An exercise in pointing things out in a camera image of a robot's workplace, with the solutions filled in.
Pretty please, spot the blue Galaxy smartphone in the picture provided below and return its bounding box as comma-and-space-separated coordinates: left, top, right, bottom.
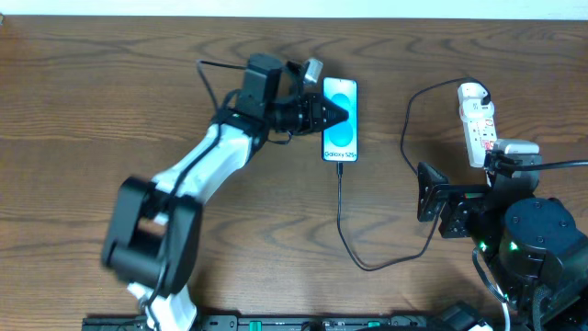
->
322, 77, 359, 163

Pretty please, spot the black USB charger cable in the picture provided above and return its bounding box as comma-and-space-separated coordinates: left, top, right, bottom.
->
335, 76, 492, 272

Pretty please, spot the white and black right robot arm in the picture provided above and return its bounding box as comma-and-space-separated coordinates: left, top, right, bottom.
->
416, 162, 587, 330

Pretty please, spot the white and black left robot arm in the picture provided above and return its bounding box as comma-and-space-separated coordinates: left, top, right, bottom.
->
101, 53, 348, 330

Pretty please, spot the white power strip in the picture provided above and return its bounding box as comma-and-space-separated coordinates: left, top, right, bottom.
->
458, 81, 497, 168

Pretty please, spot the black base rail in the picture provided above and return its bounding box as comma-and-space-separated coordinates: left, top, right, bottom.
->
82, 301, 492, 331

